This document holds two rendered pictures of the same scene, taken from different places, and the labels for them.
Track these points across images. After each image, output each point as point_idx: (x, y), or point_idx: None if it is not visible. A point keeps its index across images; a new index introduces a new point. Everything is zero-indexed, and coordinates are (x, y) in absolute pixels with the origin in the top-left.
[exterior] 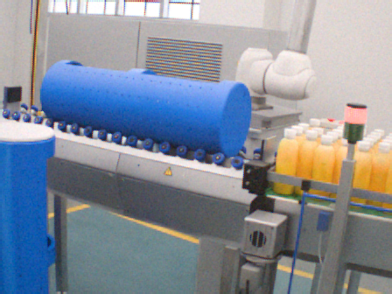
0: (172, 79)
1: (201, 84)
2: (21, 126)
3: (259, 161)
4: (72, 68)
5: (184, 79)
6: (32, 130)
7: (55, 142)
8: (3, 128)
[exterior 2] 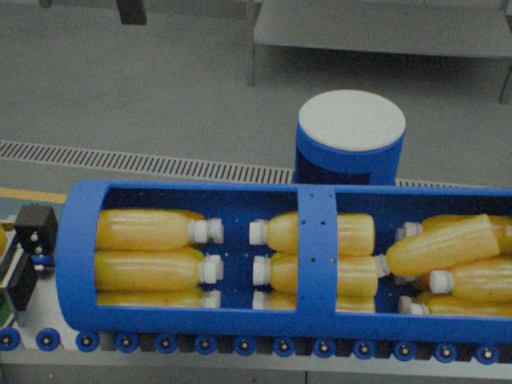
0: (212, 184)
1: (144, 181)
2: (366, 129)
3: (30, 219)
4: (484, 188)
5: (187, 184)
6: (334, 124)
7: (307, 145)
8: (370, 113)
